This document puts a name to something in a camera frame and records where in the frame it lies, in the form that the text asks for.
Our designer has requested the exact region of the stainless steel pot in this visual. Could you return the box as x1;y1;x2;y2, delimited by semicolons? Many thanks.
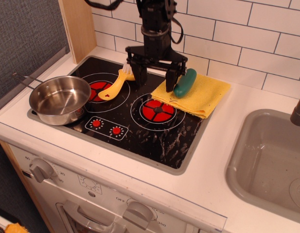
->
12;73;91;126

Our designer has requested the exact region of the yellow dish brush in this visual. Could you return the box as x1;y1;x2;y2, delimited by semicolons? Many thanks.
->
98;63;135;101

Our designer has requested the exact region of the green toy cucumber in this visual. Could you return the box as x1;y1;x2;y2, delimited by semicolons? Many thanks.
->
174;68;197;98

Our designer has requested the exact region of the oven door handle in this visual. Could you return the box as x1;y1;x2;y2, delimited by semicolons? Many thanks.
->
62;200;127;233

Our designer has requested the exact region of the black toy stovetop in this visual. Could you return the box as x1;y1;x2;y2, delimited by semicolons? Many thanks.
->
27;55;211;176

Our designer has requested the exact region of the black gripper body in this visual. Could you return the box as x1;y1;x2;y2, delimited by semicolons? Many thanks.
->
125;31;188;75

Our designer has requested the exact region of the grey toy sink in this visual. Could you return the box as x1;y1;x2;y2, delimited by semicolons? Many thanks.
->
226;109;300;223

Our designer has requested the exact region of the orange object at corner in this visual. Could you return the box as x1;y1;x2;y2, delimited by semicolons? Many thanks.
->
4;223;29;233

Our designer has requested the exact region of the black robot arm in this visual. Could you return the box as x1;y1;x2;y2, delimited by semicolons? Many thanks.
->
125;0;188;92

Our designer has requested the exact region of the grey timer knob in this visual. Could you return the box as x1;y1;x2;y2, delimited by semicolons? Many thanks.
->
29;158;54;183

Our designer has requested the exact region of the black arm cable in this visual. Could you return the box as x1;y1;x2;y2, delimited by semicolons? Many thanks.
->
84;0;184;45

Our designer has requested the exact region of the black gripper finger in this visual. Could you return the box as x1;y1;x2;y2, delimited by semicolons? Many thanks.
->
130;64;147;86
165;69;180;92

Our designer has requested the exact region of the left red stove knob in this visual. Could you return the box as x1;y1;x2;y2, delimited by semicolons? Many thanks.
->
92;119;101;128

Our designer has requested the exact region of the wooden side panel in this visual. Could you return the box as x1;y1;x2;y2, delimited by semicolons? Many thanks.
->
58;0;97;64

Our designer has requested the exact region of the red stove knob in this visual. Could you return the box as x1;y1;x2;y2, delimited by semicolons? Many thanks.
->
112;127;122;135
92;119;101;128

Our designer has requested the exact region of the right red stove knob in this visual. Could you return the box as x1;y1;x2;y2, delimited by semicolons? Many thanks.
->
112;127;122;135

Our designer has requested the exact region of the yellow cloth napkin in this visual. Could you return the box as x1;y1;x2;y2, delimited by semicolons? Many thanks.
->
151;74;231;119

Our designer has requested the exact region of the grey oven knob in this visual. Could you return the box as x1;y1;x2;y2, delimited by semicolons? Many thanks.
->
123;201;154;230

